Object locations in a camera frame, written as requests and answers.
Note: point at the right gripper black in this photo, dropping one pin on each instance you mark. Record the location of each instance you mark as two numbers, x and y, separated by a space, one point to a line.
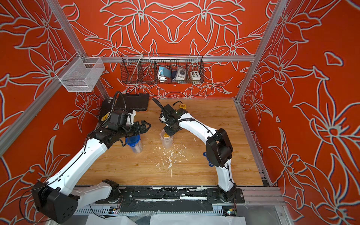
170 133

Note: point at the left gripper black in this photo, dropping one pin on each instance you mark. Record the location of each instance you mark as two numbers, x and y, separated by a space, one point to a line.
138 131

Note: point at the clear plastic container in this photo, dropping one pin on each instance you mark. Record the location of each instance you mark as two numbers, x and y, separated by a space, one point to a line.
167 144
136 147

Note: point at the blue lid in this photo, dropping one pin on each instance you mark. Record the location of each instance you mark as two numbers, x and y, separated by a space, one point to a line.
209 163
133 141

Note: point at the white bottle yellow cap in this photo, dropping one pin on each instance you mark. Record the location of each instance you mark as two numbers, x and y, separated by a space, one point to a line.
166 136

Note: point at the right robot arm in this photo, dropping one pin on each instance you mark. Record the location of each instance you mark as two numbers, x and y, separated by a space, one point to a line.
218 147

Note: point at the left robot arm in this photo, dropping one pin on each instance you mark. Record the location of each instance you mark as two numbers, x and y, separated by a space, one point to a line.
58 200

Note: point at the black tool case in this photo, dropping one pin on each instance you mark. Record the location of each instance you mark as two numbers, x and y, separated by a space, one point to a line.
137 102

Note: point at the black box yellow label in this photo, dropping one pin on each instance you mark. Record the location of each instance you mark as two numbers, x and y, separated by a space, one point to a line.
106 106

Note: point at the grey device in basket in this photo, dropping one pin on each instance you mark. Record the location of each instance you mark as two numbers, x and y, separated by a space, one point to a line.
180 75

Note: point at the blue white item in basket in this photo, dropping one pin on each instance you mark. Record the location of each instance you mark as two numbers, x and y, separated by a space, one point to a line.
164 74

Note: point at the white button box in basket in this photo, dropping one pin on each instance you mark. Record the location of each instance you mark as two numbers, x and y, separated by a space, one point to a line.
195 76

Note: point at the aluminium crossbar back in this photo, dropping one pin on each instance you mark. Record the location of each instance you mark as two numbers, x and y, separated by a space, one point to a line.
207 58

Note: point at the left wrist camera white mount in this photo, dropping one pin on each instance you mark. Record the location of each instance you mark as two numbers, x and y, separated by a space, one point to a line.
121 118

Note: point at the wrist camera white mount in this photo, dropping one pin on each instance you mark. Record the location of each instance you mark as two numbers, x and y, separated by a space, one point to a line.
167 111
121 118

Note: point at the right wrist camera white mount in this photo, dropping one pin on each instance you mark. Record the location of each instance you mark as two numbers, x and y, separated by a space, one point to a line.
167 111

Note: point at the black wire wall basket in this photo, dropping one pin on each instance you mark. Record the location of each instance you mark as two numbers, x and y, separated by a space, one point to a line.
145 71

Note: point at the aluminium frame post left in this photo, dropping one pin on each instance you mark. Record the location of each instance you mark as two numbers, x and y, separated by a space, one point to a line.
79 50

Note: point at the aluminium frame post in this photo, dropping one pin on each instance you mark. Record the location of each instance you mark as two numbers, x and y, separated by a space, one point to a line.
280 7
79 50

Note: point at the white wire basket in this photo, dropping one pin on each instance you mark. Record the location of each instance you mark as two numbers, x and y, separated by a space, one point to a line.
81 76

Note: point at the aluminium frame post right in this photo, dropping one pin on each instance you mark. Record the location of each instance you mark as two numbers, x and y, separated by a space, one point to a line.
280 7

